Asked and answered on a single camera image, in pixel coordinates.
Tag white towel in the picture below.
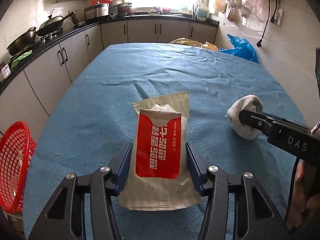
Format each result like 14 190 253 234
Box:
227 94 263 140

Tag red white wet wipe pack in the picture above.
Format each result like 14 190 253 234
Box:
119 92 202 211

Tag lower kitchen cabinets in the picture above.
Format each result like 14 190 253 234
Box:
1 15 219 141

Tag right hand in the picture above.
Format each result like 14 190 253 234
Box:
286 161 319 230

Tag blue plastic bag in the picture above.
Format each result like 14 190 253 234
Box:
219 34 258 63

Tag red plastic basket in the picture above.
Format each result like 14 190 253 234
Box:
1 121 36 214

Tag blue table cloth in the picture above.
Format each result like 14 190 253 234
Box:
23 43 304 235

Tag yellow plastic bag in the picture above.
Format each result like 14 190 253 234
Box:
170 38 219 51

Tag green cloth on counter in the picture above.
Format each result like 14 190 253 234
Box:
10 50 33 72

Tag black wok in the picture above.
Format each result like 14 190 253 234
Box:
7 27 36 56

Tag lidded frying pan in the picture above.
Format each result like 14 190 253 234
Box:
36 10 76 37

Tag silver rice cooker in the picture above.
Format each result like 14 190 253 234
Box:
84 0 112 23

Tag black power cable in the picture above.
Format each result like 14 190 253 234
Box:
256 0 279 48

